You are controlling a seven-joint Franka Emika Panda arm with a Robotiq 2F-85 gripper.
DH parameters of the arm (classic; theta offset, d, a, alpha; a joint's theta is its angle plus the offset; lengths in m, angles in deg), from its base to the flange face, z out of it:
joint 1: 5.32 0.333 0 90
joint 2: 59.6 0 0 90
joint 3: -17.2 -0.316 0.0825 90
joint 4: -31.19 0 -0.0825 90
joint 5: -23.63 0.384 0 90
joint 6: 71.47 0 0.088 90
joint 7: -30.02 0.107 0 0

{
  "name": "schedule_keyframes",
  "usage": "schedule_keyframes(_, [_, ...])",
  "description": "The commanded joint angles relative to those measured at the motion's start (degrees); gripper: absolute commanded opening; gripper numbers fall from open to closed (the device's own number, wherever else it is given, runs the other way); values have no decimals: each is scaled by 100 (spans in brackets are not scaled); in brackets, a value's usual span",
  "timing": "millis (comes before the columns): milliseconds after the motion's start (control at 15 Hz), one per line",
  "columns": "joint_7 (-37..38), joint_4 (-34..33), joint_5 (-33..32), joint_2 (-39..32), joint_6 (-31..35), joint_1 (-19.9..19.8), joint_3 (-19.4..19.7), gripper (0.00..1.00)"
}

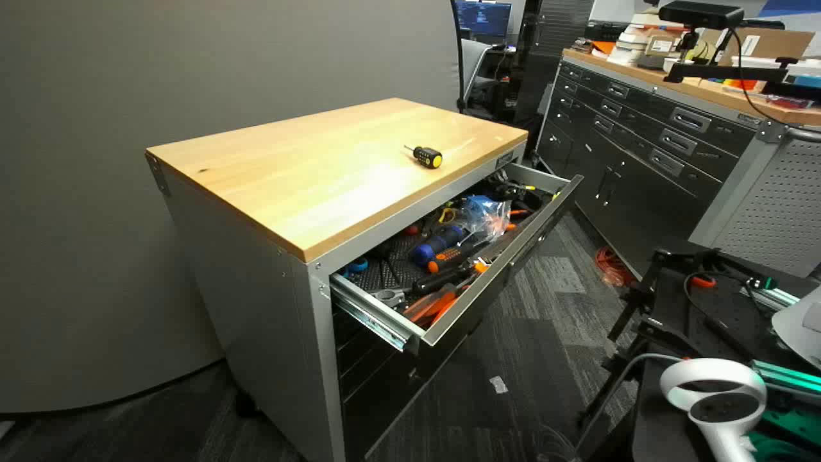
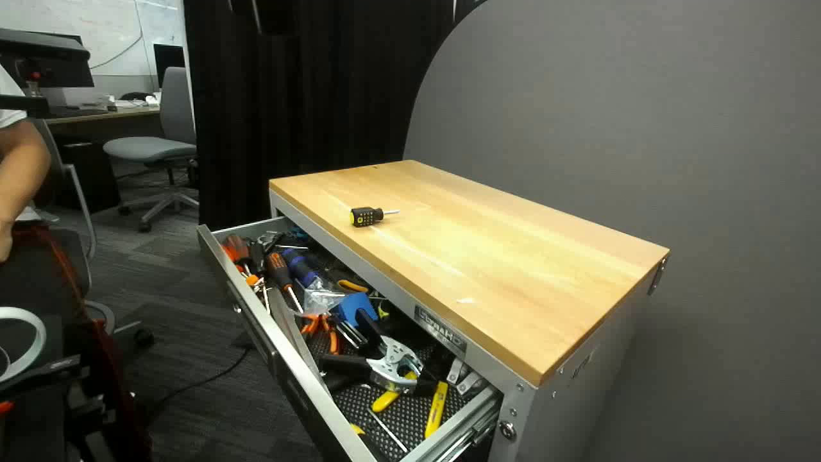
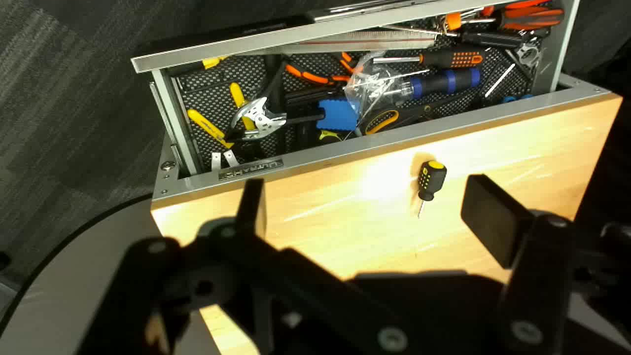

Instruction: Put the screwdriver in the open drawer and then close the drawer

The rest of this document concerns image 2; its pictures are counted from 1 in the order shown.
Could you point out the black stubby screwdriver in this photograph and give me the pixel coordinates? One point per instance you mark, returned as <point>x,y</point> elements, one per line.
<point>368,217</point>

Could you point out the grey tool drawer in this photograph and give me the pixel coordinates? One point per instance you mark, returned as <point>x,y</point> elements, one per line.
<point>275,272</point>

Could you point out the person's bare forearm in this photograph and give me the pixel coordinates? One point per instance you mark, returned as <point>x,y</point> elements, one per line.
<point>23,164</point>

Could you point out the grey cabinet with wooden top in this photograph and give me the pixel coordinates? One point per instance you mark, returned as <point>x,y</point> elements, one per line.
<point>531,299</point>

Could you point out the black curtain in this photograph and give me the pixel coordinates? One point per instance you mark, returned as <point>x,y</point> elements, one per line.
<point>304,85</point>

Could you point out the grey office chair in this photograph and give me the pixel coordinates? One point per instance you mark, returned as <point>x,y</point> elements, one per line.
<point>175,145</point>

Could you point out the black monitor on desk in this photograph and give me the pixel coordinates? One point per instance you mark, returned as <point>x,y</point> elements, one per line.
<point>168,55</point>

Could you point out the wooden desk in background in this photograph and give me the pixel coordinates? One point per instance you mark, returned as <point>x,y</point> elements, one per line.
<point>81,143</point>

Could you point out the blue handled tool in drawer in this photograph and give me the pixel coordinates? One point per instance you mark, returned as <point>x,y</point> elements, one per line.
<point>357,321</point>

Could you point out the orange handled pliers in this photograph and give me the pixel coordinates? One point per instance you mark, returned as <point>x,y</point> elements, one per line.
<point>322,325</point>

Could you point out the yellow handled tool in drawer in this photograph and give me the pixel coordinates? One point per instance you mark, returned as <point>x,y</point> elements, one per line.
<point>438,408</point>

